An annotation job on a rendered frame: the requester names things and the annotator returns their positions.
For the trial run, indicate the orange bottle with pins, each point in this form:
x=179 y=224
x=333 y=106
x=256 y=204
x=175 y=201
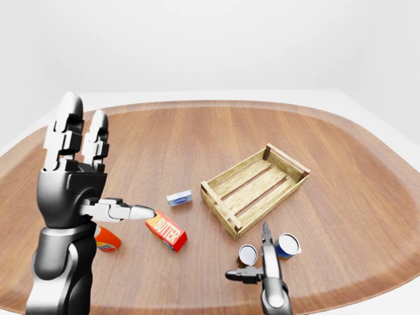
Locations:
x=106 y=240

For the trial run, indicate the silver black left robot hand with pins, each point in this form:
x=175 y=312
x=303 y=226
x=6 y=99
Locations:
x=65 y=193

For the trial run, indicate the blue tin can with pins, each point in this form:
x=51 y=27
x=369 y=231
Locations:
x=287 y=246

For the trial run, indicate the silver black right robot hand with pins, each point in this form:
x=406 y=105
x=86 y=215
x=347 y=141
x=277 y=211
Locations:
x=269 y=259

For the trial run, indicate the red butter box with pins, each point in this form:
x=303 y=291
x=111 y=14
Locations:
x=166 y=231

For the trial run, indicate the red green tin can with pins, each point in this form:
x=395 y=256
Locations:
x=246 y=256

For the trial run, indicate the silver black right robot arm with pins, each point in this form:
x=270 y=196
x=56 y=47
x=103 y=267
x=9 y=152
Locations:
x=275 y=297

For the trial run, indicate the wooden slat tray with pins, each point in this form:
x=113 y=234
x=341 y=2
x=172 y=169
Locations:
x=256 y=193

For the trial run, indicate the small blue white box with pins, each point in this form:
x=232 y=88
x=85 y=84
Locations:
x=179 y=198

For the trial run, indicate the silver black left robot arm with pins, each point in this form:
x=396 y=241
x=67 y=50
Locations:
x=60 y=272

